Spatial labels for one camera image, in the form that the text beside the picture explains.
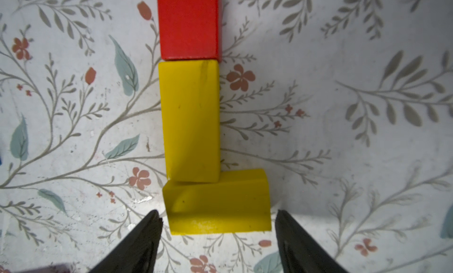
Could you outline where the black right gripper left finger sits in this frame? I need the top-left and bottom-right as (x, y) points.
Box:
(91, 209), (163, 273)

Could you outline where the yellow block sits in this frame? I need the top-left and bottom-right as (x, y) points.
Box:
(158, 60), (220, 183)
(163, 169), (271, 235)

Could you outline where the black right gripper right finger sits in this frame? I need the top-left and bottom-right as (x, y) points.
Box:
(275, 210), (347, 273)

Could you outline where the red block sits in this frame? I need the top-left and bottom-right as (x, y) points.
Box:
(158, 0), (221, 61)

